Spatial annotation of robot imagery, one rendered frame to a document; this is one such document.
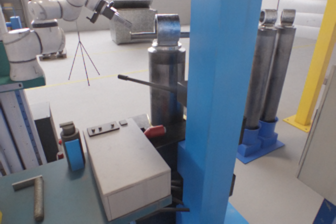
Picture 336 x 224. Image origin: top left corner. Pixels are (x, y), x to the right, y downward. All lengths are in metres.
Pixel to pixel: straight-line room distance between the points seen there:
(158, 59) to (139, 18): 8.07
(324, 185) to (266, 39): 1.70
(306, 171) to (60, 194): 0.87
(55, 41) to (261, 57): 1.82
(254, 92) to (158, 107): 1.42
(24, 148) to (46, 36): 0.94
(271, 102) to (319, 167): 2.01
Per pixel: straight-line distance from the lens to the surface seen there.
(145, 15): 9.26
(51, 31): 1.56
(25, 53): 1.52
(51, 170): 1.09
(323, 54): 3.44
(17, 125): 1.95
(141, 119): 1.44
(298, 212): 2.44
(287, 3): 13.42
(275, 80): 2.67
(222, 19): 0.71
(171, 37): 1.16
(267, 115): 2.84
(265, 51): 2.34
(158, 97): 1.23
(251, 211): 2.28
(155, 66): 1.17
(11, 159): 2.11
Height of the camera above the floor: 1.73
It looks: 25 degrees down
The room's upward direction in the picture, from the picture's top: straight up
